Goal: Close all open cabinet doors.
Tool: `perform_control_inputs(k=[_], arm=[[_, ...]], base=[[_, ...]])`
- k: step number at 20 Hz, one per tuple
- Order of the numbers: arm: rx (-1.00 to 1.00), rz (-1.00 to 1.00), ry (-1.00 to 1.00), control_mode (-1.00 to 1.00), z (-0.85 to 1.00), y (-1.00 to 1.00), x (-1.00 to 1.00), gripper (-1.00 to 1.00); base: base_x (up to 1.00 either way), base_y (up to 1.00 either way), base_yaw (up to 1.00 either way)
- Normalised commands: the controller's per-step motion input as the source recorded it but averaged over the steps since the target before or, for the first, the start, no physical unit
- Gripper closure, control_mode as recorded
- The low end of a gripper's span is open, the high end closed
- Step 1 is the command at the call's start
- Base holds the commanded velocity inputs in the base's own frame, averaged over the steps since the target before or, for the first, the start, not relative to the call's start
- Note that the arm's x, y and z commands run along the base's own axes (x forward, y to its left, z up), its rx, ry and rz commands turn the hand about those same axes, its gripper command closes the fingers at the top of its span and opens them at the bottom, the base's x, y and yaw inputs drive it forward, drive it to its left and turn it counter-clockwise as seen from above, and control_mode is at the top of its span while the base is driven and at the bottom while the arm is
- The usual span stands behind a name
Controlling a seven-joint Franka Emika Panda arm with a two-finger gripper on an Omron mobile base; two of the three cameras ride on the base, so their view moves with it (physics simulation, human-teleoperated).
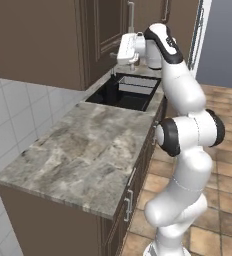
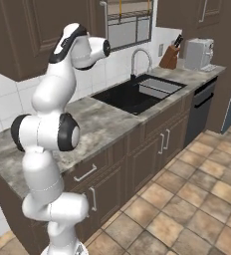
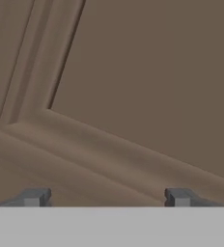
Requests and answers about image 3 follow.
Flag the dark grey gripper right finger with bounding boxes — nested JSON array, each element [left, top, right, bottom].
[[164, 188, 224, 207]]

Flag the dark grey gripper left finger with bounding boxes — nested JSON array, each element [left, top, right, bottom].
[[0, 188, 52, 207]]

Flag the brown wooden cabinet door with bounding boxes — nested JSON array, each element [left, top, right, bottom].
[[0, 0, 224, 207]]

